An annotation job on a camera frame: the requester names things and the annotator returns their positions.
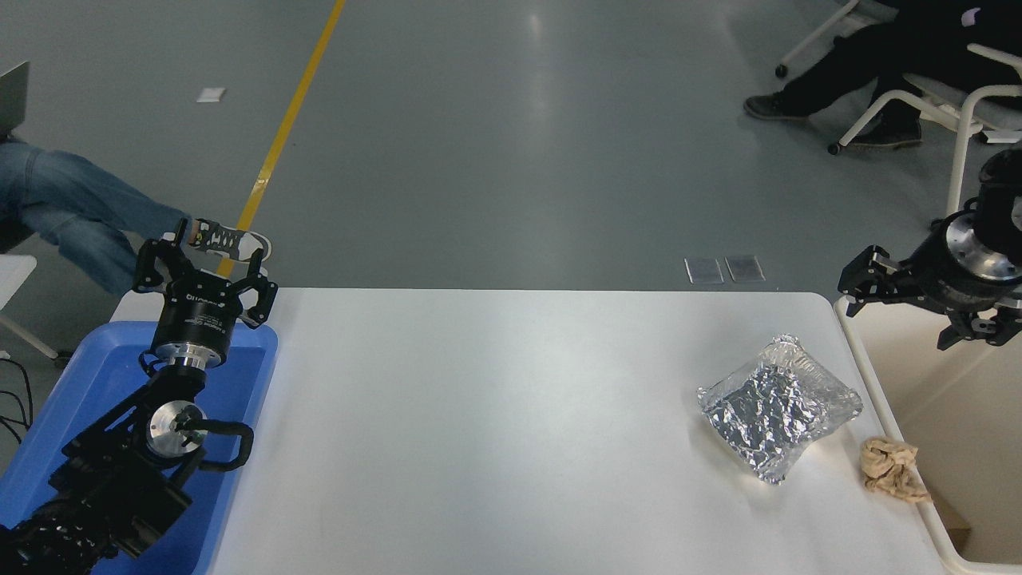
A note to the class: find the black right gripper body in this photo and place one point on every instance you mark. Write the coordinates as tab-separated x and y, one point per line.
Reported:
938	279

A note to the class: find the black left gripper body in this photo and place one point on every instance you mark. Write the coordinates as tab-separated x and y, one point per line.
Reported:
198	319

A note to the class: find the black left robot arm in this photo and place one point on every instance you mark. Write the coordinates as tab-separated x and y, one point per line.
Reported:
120	479

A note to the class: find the large pale bin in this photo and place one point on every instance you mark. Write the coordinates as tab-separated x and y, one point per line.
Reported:
958	415

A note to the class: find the person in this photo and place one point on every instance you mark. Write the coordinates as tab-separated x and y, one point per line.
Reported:
894	48
64	200

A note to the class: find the blue plastic tray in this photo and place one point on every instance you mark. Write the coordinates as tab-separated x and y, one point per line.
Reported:
96	383

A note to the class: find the silver floor plate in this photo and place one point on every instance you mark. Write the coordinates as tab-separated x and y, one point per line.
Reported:
744	268
703	271

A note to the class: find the black seat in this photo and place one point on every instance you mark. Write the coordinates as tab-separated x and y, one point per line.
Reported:
12	235

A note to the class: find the crumpled silver foil tray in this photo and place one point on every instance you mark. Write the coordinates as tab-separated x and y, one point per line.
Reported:
774	407

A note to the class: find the white wheeled chair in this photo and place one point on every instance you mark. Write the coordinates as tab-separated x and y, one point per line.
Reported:
958	108
814	32

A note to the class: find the crumpled tan paper ball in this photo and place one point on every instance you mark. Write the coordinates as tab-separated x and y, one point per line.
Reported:
890	467

